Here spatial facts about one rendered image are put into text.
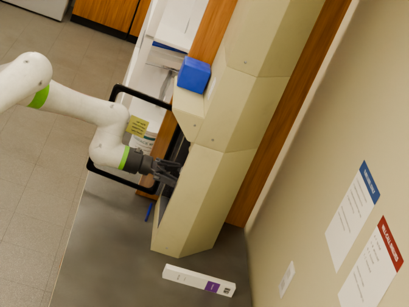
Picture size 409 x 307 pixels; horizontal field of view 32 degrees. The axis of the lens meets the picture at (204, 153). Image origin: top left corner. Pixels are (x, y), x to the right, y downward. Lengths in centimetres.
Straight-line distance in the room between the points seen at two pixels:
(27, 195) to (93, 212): 177
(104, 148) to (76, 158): 249
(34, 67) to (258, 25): 72
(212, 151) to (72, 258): 60
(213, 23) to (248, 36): 39
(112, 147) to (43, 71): 49
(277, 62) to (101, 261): 92
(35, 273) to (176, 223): 146
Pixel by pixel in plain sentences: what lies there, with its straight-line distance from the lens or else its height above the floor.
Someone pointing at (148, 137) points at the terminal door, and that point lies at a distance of 282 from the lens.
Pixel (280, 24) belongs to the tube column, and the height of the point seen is 190.
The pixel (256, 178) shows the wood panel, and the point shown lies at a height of 118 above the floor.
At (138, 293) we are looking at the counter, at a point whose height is 94.
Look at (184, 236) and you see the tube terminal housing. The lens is 265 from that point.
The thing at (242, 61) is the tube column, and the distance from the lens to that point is 235.
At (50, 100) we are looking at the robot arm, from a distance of 245.
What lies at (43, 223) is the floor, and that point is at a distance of 431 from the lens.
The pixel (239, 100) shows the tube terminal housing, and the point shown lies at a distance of 240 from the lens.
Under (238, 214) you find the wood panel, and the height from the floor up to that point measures 100.
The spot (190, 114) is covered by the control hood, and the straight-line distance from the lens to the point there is 242.
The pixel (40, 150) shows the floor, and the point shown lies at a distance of 503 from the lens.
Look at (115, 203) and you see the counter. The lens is 288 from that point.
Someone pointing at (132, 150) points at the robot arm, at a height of 125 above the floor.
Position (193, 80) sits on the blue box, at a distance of 259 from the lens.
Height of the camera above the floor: 241
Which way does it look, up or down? 24 degrees down
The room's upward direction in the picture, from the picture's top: 23 degrees clockwise
